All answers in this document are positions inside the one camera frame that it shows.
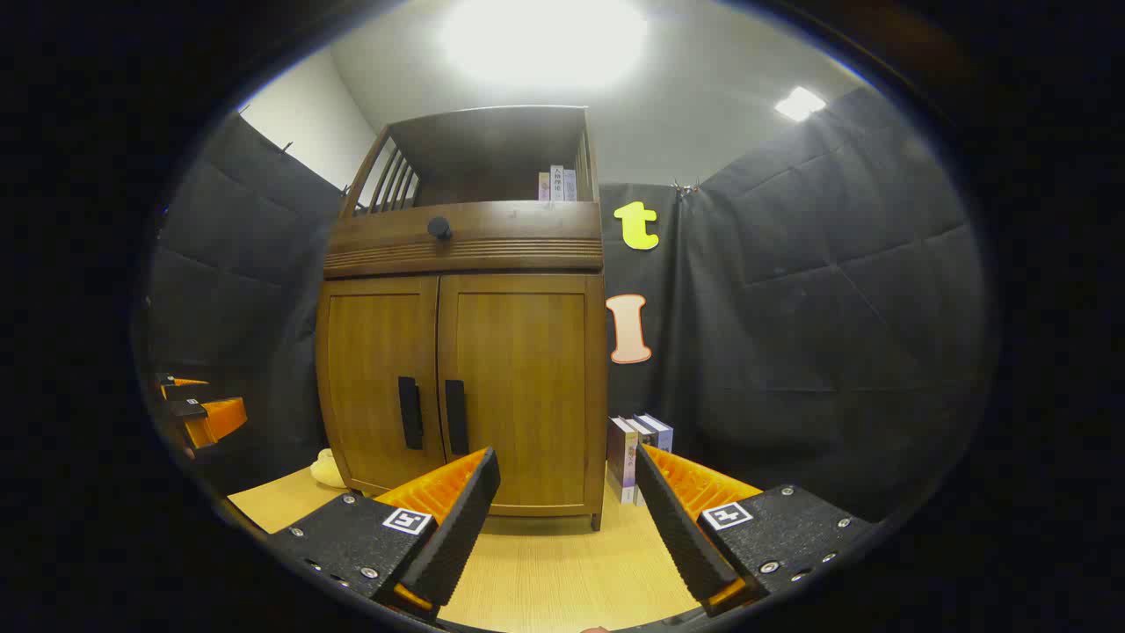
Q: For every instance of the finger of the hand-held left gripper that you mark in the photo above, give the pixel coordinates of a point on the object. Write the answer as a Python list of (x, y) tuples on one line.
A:
[(220, 420), (183, 384)]

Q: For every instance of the large ceiling light panel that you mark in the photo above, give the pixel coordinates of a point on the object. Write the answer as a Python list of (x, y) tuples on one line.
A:
[(545, 40)]

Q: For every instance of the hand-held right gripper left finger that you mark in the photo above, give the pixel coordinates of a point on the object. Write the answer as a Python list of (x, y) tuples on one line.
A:
[(461, 527)]

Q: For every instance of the wooden shoe cabinet door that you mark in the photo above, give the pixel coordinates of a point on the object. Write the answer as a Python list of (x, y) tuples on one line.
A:
[(518, 369), (373, 369)]

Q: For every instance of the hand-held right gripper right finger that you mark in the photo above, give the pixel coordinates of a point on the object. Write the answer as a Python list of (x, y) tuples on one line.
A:
[(681, 536)]

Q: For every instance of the cream round soft object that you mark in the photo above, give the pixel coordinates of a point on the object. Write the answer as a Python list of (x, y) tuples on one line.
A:
[(327, 470)]

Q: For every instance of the small ceiling light panel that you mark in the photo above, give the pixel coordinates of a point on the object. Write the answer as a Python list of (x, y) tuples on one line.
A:
[(800, 103)]

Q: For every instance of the wooden double-door shoe cabinet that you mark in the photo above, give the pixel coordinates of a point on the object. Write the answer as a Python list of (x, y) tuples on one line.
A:
[(492, 145)]

